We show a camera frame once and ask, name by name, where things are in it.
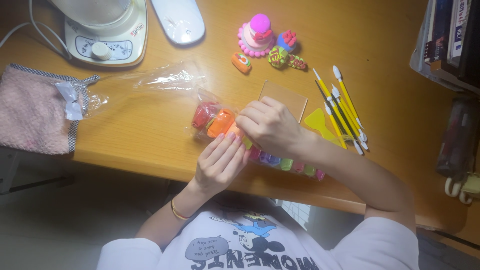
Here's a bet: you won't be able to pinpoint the person's left hand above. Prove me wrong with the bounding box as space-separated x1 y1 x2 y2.
193 131 251 196

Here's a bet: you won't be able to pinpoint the person's right hand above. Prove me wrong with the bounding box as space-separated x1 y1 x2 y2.
235 96 312 158

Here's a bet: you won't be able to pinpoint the clear plastic clay packet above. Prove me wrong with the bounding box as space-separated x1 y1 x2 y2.
187 88 327 182

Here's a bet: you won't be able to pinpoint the clear acrylic board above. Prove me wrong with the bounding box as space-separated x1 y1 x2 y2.
258 80 309 124

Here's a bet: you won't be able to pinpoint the yellow plastic scraper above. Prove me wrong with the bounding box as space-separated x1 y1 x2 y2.
304 107 343 146

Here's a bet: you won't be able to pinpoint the row of coloured clay blocks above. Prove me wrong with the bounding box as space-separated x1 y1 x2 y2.
192 101 325 181

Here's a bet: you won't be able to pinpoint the yellow sculpting tool white tips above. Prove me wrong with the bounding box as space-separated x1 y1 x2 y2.
324 101 348 150
313 68 349 150
332 65 365 130
331 84 369 151

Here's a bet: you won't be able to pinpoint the black sculpting tool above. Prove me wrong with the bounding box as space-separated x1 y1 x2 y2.
314 80 364 155

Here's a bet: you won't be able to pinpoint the green pink clay piece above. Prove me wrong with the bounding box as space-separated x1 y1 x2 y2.
287 54 308 71

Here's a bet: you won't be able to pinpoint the green clay cube model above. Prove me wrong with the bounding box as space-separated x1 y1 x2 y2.
267 45 290 69

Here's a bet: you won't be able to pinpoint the orange clay roll model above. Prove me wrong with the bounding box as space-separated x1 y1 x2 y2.
231 52 253 74

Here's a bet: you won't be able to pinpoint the blue clay cup red sticks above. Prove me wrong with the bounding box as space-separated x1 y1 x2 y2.
276 30 298 53

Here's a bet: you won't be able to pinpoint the pink clay cake model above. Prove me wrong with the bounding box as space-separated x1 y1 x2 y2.
237 13 277 58

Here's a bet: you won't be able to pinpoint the white printed t-shirt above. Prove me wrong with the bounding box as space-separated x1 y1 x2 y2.
96 199 420 270

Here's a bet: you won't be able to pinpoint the empty clear plastic wrapper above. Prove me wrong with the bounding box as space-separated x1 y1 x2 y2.
55 61 207 122

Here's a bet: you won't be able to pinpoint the white computer mouse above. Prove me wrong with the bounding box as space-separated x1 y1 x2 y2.
151 0 206 46

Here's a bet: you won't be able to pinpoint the white appliance with dial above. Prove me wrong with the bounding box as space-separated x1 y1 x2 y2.
48 0 149 68

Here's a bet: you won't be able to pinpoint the dark pouch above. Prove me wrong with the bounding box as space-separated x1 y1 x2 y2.
435 97 480 179

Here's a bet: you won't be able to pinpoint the pink towel with checked trim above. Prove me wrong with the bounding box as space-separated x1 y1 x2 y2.
0 63 101 155

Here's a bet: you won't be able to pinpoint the stack of books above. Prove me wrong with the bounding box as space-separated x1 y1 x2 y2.
409 0 480 95

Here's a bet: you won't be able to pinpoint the cream hook clip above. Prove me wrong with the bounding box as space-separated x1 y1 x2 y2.
444 172 480 205

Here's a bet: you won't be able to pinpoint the gold bracelet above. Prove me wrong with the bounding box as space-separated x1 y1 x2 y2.
170 196 192 221

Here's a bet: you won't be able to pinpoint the grey desk frame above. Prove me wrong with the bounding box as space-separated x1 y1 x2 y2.
0 146 74 196

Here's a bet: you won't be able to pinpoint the white power cable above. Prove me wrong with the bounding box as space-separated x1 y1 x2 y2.
0 0 73 61

